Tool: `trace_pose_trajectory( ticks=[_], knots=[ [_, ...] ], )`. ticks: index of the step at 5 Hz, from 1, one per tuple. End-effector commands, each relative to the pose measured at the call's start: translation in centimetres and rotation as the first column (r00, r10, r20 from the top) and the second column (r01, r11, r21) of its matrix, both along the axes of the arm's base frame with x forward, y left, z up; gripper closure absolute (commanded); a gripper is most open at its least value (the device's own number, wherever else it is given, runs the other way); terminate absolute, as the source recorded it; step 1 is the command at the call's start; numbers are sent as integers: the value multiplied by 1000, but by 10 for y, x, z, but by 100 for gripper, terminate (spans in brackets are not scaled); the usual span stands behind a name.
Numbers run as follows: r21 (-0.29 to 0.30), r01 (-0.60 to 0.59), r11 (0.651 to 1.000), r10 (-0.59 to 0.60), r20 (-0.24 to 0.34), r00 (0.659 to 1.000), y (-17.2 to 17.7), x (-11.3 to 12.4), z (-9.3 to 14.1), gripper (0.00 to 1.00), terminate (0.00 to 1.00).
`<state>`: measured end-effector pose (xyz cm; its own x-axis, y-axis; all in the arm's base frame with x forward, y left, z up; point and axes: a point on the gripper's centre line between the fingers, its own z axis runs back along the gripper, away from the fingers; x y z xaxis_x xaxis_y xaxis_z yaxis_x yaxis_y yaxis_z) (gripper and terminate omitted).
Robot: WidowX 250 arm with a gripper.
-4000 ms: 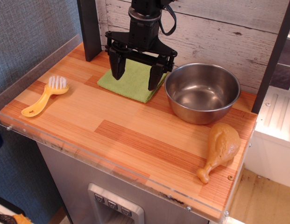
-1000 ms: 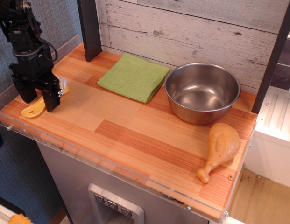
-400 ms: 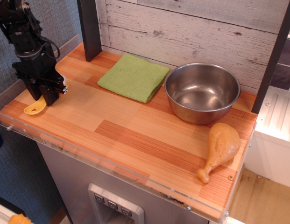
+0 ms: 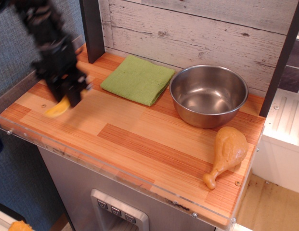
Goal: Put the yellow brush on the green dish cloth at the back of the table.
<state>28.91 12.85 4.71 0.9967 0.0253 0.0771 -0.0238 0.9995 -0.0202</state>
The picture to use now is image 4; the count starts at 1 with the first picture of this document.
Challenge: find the dark vertical post left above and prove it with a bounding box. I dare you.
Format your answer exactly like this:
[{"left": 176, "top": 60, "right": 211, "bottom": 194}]
[{"left": 79, "top": 0, "right": 105, "bottom": 64}]

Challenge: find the yellow brush with white bristles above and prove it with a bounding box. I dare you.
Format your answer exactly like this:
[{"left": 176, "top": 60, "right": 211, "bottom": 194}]
[{"left": 43, "top": 96, "right": 73, "bottom": 118}]

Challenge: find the silver dispenser panel with buttons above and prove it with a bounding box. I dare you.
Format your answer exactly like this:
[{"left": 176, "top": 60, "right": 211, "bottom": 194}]
[{"left": 91, "top": 189, "right": 149, "bottom": 231}]

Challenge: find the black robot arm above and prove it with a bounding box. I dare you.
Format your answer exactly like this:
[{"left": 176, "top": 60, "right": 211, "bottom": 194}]
[{"left": 7, "top": 0, "right": 89, "bottom": 107}]

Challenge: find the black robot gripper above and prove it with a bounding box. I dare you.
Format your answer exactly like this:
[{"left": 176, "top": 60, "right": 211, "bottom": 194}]
[{"left": 32, "top": 36, "right": 91, "bottom": 107}]

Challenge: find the clear acrylic edge guard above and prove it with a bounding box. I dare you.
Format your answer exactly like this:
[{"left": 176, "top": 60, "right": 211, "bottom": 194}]
[{"left": 0, "top": 53, "right": 238, "bottom": 231}]

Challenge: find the plastic toy chicken drumstick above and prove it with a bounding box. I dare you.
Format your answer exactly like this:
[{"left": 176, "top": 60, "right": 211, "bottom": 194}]
[{"left": 203, "top": 127, "right": 249, "bottom": 190}]

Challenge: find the dark vertical post right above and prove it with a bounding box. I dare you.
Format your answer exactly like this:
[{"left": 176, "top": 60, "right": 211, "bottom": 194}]
[{"left": 259, "top": 1, "right": 299, "bottom": 117}]

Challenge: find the dark vertical post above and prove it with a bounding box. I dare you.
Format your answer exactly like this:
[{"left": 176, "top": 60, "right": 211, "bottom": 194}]
[
  {"left": 79, "top": 0, "right": 105, "bottom": 64},
  {"left": 259, "top": 1, "right": 299, "bottom": 117}
]

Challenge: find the green rag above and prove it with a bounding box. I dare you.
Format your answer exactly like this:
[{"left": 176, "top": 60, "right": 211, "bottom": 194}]
[{"left": 101, "top": 55, "right": 175, "bottom": 106}]

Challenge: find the grey toy fridge cabinet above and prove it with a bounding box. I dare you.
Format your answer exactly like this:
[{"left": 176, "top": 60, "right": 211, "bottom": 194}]
[{"left": 39, "top": 148, "right": 215, "bottom": 231}]

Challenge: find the orange toy at corner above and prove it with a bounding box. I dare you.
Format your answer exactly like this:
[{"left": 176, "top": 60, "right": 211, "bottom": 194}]
[{"left": 8, "top": 221, "right": 33, "bottom": 231}]

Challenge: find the white toy sink unit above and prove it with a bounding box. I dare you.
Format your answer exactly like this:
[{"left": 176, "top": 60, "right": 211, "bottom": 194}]
[{"left": 251, "top": 35, "right": 299, "bottom": 195}]

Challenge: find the stainless steel bowl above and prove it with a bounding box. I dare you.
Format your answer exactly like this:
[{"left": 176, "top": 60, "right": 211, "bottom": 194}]
[{"left": 169, "top": 65, "right": 248, "bottom": 128}]

